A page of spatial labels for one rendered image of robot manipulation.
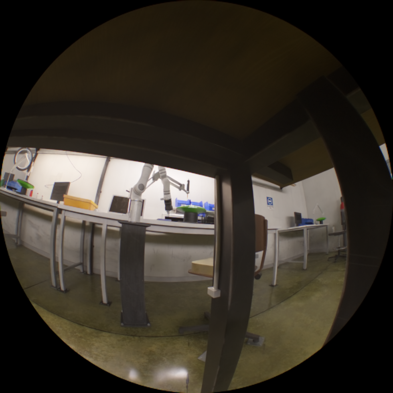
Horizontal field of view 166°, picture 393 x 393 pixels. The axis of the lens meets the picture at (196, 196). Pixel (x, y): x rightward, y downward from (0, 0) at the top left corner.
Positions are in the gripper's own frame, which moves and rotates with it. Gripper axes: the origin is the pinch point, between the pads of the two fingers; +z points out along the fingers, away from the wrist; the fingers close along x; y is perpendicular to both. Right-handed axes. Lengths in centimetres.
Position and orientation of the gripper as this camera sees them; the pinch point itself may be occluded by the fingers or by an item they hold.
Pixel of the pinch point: (169, 216)
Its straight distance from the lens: 135.5
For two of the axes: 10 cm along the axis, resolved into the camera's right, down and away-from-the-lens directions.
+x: -9.6, 0.5, 2.6
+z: 0.9, 9.8, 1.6
